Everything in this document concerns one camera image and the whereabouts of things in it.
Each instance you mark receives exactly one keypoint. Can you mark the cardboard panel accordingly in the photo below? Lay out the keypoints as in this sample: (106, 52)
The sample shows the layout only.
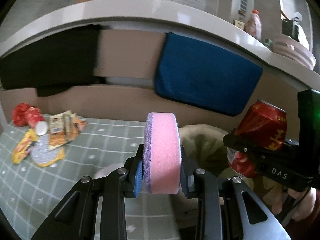
(128, 53)

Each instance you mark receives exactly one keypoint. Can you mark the crumpled red wrapper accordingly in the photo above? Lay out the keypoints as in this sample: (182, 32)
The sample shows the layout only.
(18, 114)

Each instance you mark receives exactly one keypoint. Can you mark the pink purple sponge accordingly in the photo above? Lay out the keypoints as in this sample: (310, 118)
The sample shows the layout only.
(162, 154)

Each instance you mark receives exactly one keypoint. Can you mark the beige snack bag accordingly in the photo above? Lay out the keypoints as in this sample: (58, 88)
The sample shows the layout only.
(63, 128)

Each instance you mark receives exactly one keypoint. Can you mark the red paper cup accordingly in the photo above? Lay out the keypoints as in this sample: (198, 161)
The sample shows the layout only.
(36, 121)

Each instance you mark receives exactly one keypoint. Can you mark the red soda can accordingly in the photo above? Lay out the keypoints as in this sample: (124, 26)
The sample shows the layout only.
(262, 130)

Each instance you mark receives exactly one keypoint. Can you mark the grey countertop ledge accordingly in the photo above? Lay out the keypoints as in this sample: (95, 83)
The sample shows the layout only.
(163, 12)

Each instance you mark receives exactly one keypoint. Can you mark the person's right hand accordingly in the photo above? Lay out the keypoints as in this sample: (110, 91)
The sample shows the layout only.
(303, 206)

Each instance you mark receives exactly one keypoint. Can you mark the orange cap bottle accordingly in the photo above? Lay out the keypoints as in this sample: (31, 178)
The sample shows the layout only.
(253, 25)

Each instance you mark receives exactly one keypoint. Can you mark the blue towel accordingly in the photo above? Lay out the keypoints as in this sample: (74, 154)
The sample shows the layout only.
(200, 74)

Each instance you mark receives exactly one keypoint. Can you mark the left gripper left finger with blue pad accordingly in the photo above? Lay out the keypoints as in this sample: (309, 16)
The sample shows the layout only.
(134, 178)

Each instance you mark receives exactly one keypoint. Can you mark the black cloth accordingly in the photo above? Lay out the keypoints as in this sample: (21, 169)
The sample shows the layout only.
(55, 63)

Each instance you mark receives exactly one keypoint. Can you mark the yellow snack wrapper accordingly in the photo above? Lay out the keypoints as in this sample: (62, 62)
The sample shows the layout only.
(23, 148)

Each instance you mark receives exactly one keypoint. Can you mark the pink plastic basket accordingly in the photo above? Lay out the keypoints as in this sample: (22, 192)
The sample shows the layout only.
(290, 48)

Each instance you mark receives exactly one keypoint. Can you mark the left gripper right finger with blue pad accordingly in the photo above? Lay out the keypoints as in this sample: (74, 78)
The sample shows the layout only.
(188, 166)

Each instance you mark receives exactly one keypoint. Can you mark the green checkered table mat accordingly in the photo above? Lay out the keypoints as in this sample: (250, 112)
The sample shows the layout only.
(29, 193)

